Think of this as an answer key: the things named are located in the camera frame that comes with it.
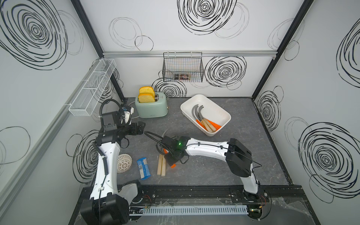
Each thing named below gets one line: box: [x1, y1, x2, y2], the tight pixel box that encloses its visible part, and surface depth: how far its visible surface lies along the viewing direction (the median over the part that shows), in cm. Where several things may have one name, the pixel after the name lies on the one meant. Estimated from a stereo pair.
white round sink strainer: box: [116, 153, 133, 174], surface depth 84 cm
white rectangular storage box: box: [180, 94, 232, 137], surface depth 110 cm
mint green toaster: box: [135, 92, 169, 119], surface depth 102 cm
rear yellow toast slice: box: [138, 86, 156, 95], surface depth 98 cm
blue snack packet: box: [136, 157, 151, 180], surface depth 84 cm
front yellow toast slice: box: [137, 92, 156, 103], surface depth 97 cm
